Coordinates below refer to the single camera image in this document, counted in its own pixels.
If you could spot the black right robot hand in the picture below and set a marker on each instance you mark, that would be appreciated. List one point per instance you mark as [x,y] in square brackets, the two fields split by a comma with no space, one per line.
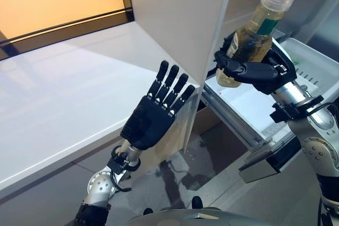
[265,75]

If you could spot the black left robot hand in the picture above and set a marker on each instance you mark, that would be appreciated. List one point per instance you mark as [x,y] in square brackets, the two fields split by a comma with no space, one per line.
[151,120]

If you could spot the yellow drink bottle white cap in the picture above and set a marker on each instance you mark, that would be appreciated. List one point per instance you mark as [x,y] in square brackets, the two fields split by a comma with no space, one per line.
[254,40]

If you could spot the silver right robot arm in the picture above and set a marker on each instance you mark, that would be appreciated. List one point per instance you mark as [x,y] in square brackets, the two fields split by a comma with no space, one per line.
[317,144]

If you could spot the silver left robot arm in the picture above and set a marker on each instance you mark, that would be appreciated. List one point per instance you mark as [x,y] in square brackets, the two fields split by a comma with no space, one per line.
[99,186]

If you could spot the white fridge drawer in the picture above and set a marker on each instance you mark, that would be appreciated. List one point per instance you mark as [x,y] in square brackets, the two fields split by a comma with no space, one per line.
[238,104]

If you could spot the brown cardboard panel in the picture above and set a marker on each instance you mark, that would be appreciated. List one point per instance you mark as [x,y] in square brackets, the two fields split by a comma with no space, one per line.
[205,118]

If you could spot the white counter cabinet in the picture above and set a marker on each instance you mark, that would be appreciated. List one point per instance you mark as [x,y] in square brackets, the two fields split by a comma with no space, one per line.
[66,104]

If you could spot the black left robot foot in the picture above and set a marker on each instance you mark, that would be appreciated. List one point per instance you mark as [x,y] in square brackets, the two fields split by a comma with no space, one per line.
[147,211]

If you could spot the black robot foot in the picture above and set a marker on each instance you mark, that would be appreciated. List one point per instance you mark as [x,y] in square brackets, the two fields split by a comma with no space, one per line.
[147,211]
[197,202]

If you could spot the black right robot foot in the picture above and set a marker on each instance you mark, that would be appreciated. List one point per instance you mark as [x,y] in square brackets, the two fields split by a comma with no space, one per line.
[197,202]

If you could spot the white vertical cabinet panel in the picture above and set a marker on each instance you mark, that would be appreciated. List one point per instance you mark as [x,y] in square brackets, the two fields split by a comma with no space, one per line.
[172,25]

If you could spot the silver robot torso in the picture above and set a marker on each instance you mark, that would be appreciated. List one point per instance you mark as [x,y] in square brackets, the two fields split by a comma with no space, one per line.
[180,218]

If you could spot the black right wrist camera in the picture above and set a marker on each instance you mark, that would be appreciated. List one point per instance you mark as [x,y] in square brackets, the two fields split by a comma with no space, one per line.
[283,113]

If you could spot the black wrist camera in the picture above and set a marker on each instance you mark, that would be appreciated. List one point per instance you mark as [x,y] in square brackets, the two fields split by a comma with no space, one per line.
[116,166]
[283,113]

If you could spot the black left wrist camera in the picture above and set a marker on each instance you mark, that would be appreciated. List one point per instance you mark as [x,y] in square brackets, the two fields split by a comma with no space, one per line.
[116,166]

